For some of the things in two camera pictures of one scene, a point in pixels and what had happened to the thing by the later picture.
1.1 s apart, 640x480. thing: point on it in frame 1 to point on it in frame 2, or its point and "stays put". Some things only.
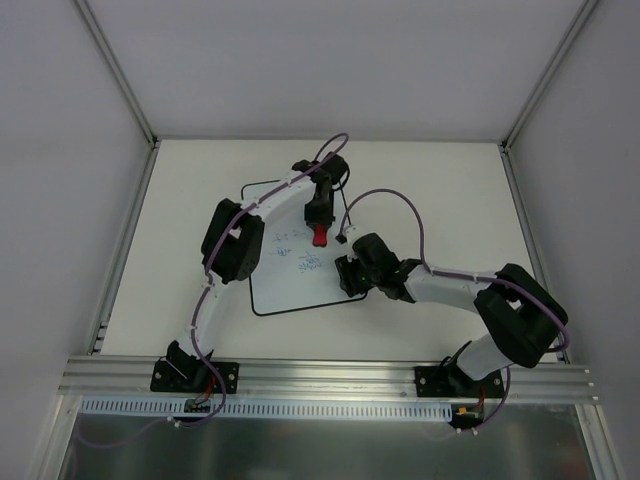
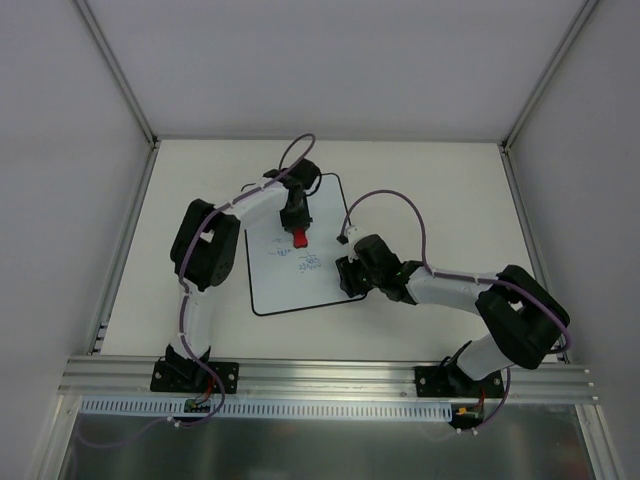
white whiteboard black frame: (294, 274) stays put
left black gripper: (319, 215) to (296, 220)
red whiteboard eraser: (320, 238) to (299, 238)
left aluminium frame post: (113, 61) stays put
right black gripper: (347, 275) stays put
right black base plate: (456, 382) stays put
